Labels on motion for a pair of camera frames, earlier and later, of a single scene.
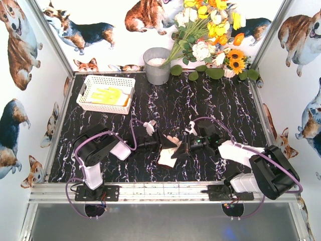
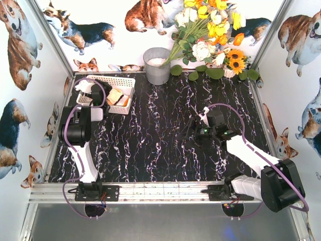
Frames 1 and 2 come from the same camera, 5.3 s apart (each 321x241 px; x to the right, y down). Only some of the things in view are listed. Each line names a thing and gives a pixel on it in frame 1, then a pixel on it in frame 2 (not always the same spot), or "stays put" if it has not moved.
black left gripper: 158,140 to 99,88
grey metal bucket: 153,58 stays put
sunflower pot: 234,63 stays put
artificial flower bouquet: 204,30 stays put
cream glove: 174,139 to 115,95
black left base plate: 103,193 stays put
